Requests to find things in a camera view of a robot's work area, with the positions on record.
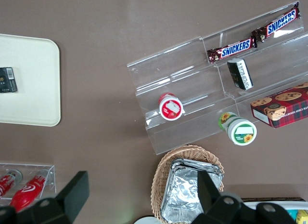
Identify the clear acrylic stepped stand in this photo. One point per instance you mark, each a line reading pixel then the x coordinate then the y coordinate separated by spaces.
pixel 183 65

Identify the cream plastic tray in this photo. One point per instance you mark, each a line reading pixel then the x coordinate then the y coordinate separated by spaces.
pixel 36 89

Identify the yellow snack packet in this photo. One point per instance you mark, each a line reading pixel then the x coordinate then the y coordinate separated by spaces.
pixel 302 216

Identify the aluminium foil container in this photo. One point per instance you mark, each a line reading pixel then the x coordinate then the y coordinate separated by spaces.
pixel 192 162
pixel 183 192

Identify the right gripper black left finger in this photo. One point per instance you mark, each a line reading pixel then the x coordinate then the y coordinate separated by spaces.
pixel 72 190

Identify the green lid sunflower cup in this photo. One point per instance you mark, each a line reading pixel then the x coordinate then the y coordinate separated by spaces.
pixel 241 132

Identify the white rectangular snack tray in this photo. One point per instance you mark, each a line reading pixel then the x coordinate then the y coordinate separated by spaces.
pixel 300 206

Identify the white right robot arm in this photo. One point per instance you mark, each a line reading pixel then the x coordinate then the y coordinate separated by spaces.
pixel 144 221

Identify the red tartan cookie box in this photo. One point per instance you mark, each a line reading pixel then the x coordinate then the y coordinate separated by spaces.
pixel 286 110

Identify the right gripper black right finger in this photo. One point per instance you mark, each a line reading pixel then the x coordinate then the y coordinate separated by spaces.
pixel 209 192

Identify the red lid yogurt cup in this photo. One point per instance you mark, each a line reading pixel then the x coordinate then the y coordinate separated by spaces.
pixel 171 109

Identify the clear acrylic bottle rack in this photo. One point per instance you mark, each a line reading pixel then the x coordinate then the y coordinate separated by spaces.
pixel 49 168

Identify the brown Snickers bar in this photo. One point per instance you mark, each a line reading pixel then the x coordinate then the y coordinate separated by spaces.
pixel 281 22
pixel 235 47

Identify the teal snack packet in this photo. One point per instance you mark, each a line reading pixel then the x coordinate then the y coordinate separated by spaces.
pixel 292 213

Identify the red cola bottle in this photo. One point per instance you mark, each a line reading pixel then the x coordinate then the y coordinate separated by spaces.
pixel 26 190
pixel 6 184

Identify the small black white-labelled box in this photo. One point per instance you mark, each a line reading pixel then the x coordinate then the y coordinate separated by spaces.
pixel 237 73

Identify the black chocolate box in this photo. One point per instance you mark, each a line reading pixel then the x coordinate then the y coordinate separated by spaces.
pixel 8 82

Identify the oval wicker basket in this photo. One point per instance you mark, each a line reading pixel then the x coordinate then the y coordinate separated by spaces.
pixel 161 171

